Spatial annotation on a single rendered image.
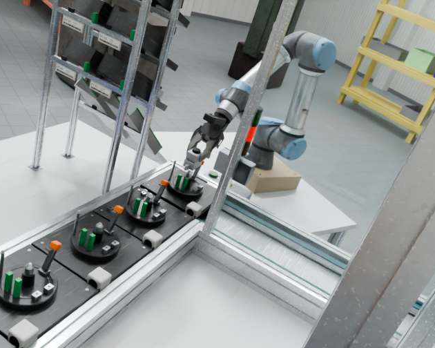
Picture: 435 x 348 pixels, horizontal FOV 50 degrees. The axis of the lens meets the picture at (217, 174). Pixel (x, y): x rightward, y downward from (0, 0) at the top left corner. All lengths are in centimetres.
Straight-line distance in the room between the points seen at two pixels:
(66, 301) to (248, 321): 55
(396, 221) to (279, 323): 122
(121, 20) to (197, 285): 87
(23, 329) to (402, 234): 92
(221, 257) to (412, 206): 130
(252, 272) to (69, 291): 60
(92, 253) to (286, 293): 62
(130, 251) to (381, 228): 112
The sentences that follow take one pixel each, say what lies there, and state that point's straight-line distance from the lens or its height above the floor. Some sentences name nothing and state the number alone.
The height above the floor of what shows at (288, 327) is 86.
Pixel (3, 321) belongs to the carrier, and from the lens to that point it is 116.
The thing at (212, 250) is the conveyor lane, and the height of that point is 91.
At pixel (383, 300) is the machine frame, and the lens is 33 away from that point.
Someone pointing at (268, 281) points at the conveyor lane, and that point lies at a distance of 153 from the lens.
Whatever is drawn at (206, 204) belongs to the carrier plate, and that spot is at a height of 97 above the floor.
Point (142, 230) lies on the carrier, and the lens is 147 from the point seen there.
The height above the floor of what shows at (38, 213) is 86.
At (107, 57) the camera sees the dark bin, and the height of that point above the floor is 136.
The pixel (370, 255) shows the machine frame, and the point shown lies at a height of 168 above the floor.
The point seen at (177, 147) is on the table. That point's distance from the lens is 230.
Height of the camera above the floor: 183
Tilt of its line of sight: 27 degrees down
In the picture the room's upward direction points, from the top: 19 degrees clockwise
